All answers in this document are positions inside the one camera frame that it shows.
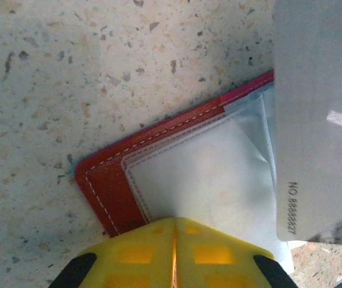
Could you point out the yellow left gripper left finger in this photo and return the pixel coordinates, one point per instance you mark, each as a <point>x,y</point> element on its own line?
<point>135,261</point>

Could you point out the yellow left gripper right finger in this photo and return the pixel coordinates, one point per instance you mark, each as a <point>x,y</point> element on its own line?
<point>219,264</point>

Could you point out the red leather card holder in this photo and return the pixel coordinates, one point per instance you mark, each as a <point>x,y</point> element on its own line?
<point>108,180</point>

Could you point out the white membership card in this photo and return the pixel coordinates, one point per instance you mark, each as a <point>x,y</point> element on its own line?
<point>309,105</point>

